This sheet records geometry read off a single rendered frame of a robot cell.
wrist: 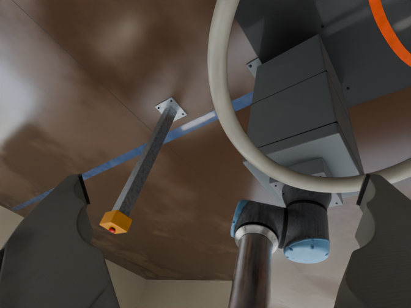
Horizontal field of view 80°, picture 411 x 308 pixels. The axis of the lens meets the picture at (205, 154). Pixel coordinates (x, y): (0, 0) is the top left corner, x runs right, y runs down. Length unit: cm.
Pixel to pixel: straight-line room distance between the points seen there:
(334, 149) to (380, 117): 111
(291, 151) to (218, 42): 71
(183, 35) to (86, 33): 71
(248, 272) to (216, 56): 59
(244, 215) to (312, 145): 37
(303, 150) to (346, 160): 17
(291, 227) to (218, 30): 72
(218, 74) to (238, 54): 135
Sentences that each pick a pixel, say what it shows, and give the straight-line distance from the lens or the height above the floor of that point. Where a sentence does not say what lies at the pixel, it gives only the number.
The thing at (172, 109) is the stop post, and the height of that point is 2.
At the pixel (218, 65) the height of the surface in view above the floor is 122.
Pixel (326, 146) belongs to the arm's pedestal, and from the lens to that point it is 102.
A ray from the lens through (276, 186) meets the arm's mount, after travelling 109.
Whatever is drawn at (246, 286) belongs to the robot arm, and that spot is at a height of 137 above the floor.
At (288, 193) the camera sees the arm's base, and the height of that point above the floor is 97.
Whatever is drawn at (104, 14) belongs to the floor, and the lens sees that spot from 196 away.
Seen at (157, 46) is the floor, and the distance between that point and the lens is 187.
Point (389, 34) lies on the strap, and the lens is 178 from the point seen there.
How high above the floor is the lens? 156
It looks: 40 degrees down
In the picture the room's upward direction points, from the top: 164 degrees counter-clockwise
